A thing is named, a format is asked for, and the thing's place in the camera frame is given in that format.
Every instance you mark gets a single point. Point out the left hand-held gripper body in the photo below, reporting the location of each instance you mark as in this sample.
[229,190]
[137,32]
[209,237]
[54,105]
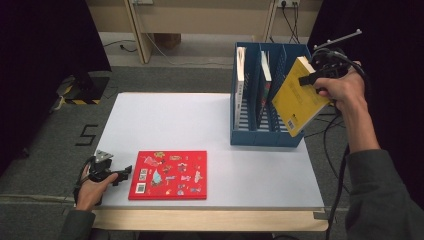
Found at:
[102,156]

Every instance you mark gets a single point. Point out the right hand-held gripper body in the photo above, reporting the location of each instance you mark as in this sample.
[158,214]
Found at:
[328,63]

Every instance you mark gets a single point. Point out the yellow book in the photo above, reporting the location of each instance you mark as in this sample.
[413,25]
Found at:
[296,100]

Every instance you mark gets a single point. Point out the teal book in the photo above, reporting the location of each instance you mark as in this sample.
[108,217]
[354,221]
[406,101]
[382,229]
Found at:
[265,86]

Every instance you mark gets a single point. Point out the red book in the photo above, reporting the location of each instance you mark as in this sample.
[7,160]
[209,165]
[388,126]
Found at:
[173,175]

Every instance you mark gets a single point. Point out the white picture book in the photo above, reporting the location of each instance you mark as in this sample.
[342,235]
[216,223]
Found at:
[240,83]

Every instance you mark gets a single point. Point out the blue file rack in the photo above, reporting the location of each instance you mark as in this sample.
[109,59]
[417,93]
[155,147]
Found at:
[253,138]

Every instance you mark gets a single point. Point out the person's right hand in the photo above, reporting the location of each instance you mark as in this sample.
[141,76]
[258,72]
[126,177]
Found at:
[346,90]

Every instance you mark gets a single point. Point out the person's left hand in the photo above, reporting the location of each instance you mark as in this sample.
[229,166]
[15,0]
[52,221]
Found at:
[89,195]

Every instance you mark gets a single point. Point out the black curtain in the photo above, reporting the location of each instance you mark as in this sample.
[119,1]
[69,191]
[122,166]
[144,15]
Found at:
[40,66]
[393,50]

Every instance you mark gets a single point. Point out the black stand base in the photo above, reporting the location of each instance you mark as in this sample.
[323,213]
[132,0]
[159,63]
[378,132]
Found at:
[88,88]

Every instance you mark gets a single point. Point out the cardboard box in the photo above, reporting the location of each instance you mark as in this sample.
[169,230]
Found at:
[168,40]

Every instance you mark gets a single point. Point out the white wall socket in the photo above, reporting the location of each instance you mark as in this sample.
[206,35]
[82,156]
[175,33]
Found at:
[288,3]

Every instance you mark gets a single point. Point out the beige desk frame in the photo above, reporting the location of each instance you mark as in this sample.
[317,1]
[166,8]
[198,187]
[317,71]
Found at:
[200,16]

